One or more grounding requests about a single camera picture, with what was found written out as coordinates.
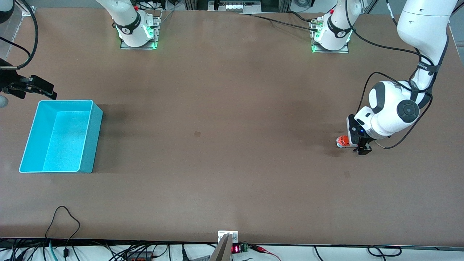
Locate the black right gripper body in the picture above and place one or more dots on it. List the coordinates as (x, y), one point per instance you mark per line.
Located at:
(8, 79)

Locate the orange toy bus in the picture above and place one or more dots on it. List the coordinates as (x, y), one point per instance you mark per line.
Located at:
(342, 141)

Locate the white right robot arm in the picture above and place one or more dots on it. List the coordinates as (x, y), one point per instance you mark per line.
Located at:
(127, 18)

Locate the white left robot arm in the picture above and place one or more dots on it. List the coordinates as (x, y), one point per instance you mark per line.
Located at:
(424, 21)

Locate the blue plastic box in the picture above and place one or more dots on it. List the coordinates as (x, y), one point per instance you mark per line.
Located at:
(65, 141)

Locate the red clip lead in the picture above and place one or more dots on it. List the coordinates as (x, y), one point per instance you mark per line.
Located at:
(261, 249)

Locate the red digit display module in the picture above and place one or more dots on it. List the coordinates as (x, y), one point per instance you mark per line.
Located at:
(236, 249)

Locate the silver lit device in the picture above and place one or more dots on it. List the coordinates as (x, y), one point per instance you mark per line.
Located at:
(241, 6)

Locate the dark power strip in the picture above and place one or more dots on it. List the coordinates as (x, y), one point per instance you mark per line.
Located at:
(139, 257)

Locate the aluminium frame corner bracket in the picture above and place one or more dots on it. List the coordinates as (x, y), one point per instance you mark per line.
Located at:
(29, 11)

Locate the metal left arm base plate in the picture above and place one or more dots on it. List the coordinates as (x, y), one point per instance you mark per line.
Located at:
(344, 50)

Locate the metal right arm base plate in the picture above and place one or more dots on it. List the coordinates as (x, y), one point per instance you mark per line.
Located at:
(156, 29)

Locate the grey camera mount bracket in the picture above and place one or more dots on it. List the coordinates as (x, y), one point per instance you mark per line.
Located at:
(224, 250)

